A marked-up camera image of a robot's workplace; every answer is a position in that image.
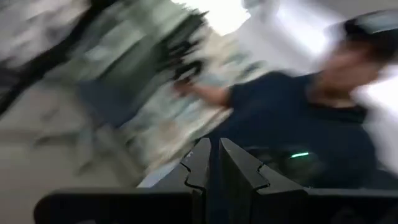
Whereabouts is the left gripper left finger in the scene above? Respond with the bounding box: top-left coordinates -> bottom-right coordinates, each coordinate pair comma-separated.
33,138 -> 213,224

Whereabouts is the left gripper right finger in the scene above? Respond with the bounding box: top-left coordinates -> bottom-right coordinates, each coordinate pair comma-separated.
216,138 -> 398,224

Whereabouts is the person's forearm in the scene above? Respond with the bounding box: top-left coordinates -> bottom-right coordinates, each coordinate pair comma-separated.
186,83 -> 233,109

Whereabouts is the person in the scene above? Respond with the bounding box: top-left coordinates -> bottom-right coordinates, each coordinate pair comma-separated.
198,8 -> 398,190

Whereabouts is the person's hand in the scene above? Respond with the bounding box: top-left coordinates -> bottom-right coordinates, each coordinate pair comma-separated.
172,77 -> 195,98

